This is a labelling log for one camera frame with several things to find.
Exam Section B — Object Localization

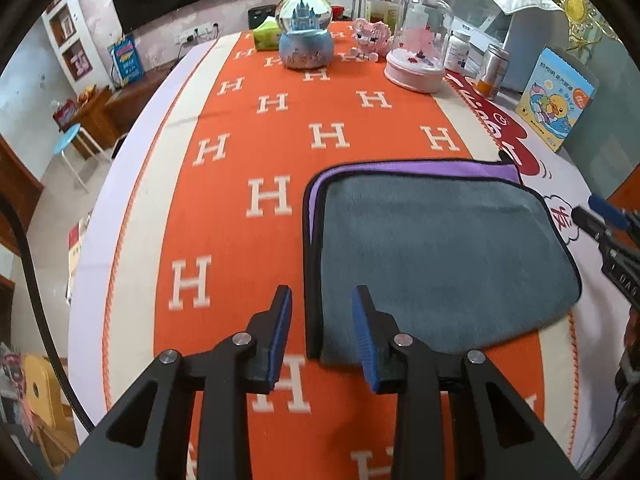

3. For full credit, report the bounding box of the purple and grey towel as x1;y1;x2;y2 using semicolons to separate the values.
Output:
303;159;582;366

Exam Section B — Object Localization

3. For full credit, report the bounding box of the yellow plastic chair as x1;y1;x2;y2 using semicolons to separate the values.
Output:
22;353;79;474

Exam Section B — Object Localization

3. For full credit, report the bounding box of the blue duck picture book box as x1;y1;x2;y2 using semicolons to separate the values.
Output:
515;46;599;152

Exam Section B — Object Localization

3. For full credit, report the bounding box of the silver orange can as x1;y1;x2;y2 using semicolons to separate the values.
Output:
473;44;509;99

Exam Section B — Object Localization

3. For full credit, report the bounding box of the gold door ornament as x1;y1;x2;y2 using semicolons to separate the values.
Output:
556;0;622;54

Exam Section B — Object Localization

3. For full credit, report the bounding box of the small white pill bottle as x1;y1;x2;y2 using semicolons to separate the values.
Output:
444;30;471;74

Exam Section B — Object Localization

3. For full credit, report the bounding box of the orange H-pattern blanket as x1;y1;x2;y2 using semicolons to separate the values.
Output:
101;23;578;479

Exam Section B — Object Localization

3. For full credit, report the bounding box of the white covered appliance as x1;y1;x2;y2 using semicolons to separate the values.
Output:
448;0;568;92

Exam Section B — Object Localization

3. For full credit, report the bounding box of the pink glass dome music box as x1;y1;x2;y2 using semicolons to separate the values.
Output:
384;0;454;94

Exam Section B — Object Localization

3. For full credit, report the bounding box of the brown wooden door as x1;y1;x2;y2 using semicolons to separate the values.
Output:
0;136;43;231

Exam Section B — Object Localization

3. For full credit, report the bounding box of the pink bear figurine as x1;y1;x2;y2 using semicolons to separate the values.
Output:
350;18;394;62

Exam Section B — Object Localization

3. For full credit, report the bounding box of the clear glass bottle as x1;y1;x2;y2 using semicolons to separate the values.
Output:
367;0;399;32

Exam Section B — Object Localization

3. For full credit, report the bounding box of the blue round stool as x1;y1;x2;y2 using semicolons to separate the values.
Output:
53;124;112;193

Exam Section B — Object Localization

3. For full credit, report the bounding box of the wooden tv cabinet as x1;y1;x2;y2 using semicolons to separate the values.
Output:
70;61;175;150

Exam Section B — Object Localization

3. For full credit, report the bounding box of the red snack box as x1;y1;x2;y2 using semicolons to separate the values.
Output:
52;99;78;131

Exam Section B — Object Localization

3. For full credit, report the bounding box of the blue castle snow globe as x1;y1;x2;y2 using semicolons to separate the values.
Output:
276;0;334;70

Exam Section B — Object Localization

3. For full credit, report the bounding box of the green tissue box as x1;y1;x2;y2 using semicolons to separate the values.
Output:
252;16;282;51

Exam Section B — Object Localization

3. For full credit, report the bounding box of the black space heater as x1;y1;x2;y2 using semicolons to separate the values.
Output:
247;4;277;29

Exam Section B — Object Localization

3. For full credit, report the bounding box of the black cable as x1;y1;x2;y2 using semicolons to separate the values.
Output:
0;194;97;436

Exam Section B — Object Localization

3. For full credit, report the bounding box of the white wall shelf unit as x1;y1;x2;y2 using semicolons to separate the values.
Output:
41;0;111;96

